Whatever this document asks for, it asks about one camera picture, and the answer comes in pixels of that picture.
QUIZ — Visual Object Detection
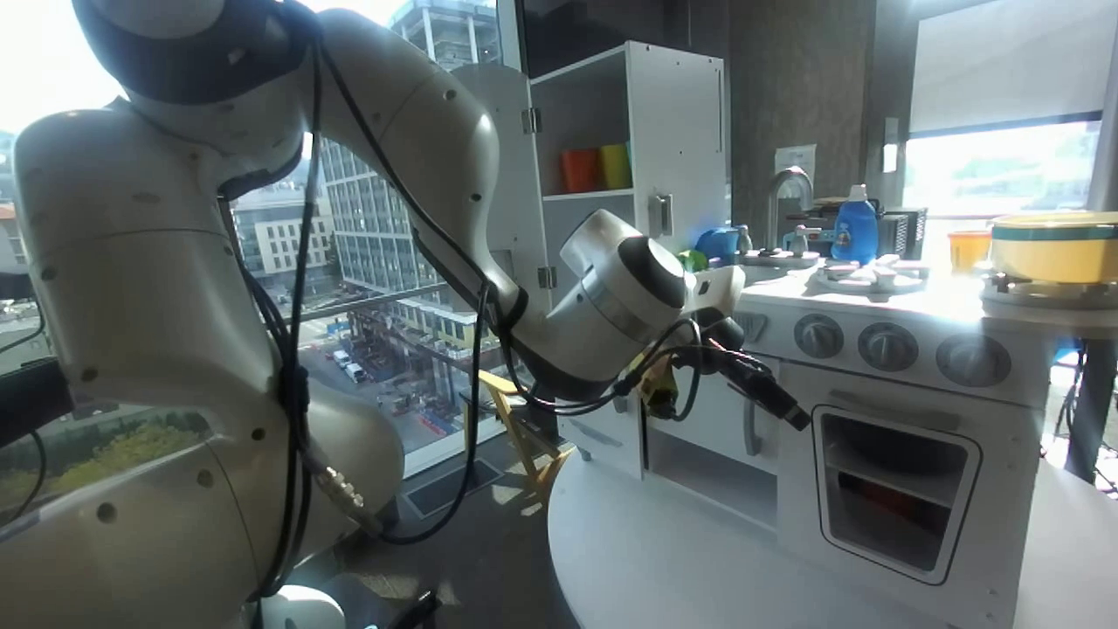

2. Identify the black box behind bottle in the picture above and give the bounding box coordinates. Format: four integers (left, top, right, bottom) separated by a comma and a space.
877, 207, 932, 262

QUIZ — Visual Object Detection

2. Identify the grey toy faucet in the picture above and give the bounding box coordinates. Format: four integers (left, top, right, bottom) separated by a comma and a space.
761, 163, 816, 256

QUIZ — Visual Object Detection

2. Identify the white wall outlet plate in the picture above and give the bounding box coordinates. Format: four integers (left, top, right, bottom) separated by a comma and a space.
772, 143, 819, 177

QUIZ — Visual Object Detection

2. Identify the white toy dish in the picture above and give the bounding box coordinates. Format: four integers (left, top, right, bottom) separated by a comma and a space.
812, 260, 929, 298

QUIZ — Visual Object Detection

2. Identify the small white cupboard door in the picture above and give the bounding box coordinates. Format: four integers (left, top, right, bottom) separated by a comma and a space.
554, 405, 646, 482

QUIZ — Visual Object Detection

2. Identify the grey roller blind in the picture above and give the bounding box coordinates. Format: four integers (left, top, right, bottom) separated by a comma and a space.
906, 0, 1112, 136

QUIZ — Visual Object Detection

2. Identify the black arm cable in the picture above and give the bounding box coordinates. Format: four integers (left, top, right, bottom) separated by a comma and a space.
212, 0, 711, 607

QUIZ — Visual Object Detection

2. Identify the yellow-green toy cup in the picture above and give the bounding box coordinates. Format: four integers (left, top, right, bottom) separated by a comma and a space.
596, 139, 634, 192

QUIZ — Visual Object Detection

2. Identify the blue bottle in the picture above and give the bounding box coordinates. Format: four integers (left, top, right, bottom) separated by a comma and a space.
829, 183, 883, 270

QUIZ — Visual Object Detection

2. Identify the white toy kitchen body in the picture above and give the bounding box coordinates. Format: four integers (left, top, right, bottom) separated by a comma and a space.
525, 39, 1051, 629

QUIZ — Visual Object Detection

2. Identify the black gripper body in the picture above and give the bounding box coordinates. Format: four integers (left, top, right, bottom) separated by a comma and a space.
687, 310, 755, 381

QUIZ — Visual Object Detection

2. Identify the grey kitchen handle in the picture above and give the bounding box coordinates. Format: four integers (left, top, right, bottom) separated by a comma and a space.
641, 190, 675, 244

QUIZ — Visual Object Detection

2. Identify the blue toy kettle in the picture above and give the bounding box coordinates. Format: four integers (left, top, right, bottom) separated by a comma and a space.
693, 219, 755, 267

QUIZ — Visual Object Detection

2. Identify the yellow wooden stand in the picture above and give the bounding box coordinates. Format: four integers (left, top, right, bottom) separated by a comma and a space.
467, 367, 573, 503

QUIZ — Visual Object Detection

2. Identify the grey oven knob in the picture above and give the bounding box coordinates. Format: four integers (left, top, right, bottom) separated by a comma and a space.
857, 322, 923, 376
793, 310, 847, 362
935, 333, 1012, 390

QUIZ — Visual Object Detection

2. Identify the yellowish wrist camera mount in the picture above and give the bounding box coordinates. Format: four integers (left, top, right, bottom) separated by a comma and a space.
633, 354, 693, 423

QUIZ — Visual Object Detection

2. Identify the orange toy cup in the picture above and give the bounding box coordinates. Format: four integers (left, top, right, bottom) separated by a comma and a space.
554, 147, 604, 196

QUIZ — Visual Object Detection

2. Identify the dark red pot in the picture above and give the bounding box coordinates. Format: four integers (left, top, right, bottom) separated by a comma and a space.
836, 468, 925, 532

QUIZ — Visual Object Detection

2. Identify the yellow pot with green stripe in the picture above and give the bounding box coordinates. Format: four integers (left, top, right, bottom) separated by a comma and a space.
987, 209, 1118, 290

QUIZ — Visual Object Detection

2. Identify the white oven door with window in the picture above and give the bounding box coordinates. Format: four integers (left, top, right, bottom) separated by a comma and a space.
778, 388, 1043, 624

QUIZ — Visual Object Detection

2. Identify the orange translucent cup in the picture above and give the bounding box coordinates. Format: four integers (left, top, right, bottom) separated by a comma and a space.
944, 226, 995, 278

